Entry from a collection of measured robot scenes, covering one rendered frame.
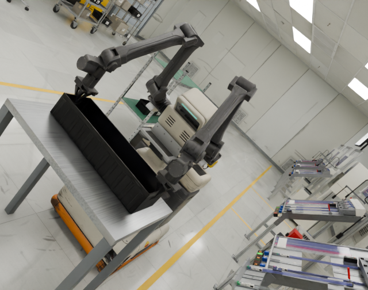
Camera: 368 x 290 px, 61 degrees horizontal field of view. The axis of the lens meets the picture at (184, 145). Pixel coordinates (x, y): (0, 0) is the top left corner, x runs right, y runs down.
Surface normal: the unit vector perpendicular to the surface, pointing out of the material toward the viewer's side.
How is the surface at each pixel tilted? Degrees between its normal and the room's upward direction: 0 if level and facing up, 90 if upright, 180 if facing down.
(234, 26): 90
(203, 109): 43
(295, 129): 90
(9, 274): 0
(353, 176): 90
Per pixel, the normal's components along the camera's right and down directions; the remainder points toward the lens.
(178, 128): -0.47, 0.11
